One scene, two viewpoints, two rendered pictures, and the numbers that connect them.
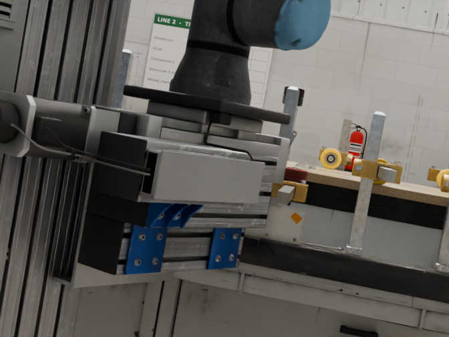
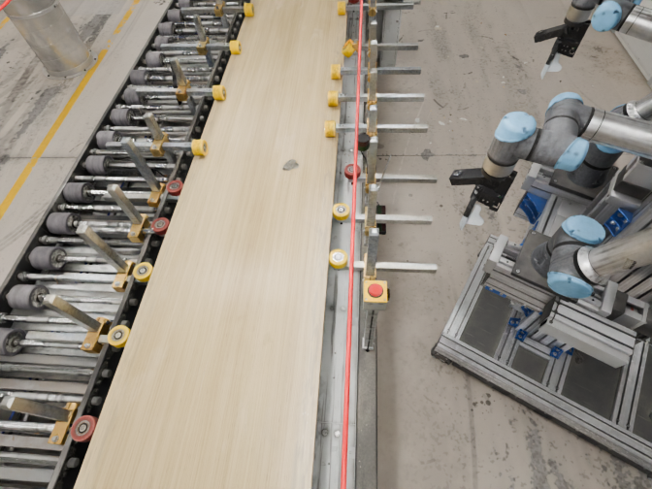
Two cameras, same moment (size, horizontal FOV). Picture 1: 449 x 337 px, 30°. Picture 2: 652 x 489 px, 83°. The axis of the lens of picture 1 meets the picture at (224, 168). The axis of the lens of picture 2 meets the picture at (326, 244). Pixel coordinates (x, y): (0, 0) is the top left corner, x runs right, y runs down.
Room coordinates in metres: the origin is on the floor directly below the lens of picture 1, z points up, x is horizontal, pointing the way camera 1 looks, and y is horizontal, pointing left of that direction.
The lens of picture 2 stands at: (2.62, 1.08, 2.24)
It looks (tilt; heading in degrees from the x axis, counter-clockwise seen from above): 57 degrees down; 271
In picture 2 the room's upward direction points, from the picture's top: 5 degrees counter-clockwise
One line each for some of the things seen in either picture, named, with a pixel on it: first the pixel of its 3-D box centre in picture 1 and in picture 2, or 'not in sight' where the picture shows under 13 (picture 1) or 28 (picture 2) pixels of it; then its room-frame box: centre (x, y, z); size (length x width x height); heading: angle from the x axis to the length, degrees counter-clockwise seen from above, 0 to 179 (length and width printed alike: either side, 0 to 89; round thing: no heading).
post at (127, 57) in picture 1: (113, 130); (371, 264); (2.46, 0.34, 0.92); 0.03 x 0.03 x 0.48; 83
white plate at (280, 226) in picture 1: (258, 218); not in sight; (2.38, -0.12, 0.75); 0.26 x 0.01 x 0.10; 83
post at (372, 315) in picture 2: not in sight; (370, 326); (2.49, 0.60, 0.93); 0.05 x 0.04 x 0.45; 83
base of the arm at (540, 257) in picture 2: not in sight; (559, 255); (1.82, 0.45, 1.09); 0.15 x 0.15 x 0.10
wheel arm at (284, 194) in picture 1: (286, 193); (392, 179); (2.29, -0.18, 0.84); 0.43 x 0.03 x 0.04; 173
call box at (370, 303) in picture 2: not in sight; (374, 296); (2.49, 0.60, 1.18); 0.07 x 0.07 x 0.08; 83
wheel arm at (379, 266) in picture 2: not in sight; (384, 267); (2.39, 0.31, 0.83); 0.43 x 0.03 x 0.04; 173
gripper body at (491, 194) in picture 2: not in sight; (492, 184); (2.17, 0.42, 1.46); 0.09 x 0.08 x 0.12; 145
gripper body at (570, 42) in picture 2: not in sight; (570, 36); (1.68, -0.27, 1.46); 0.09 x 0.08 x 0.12; 145
